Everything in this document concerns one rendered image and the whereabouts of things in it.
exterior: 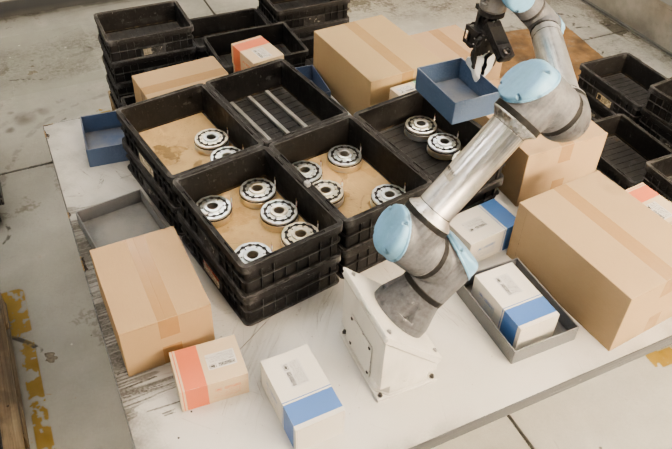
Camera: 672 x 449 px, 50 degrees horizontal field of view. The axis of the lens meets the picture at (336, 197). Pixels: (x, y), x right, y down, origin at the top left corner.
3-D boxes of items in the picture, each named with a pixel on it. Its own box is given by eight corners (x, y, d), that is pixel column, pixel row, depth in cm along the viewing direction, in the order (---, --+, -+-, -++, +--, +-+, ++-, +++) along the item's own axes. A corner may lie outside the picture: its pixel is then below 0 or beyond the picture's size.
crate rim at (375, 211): (434, 190, 200) (435, 183, 198) (345, 230, 186) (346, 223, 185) (350, 120, 224) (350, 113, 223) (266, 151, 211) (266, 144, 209)
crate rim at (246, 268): (345, 230, 186) (345, 223, 185) (242, 277, 173) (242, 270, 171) (266, 151, 211) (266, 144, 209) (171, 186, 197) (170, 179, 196)
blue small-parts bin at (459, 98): (497, 112, 201) (501, 91, 197) (451, 125, 196) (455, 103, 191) (458, 77, 215) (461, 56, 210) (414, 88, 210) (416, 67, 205)
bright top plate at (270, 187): (281, 195, 204) (281, 193, 203) (248, 206, 200) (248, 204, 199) (266, 175, 210) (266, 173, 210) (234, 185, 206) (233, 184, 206)
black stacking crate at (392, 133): (505, 180, 219) (512, 150, 212) (430, 215, 206) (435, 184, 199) (421, 117, 244) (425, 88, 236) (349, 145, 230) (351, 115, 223)
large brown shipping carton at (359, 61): (436, 108, 268) (443, 61, 255) (367, 130, 256) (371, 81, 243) (378, 59, 293) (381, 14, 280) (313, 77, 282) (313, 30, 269)
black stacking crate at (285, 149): (429, 215, 206) (434, 185, 198) (344, 256, 193) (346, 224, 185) (348, 145, 230) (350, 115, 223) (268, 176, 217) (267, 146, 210)
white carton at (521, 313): (551, 336, 188) (559, 314, 182) (514, 352, 183) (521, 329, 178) (505, 284, 201) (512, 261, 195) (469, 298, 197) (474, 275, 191)
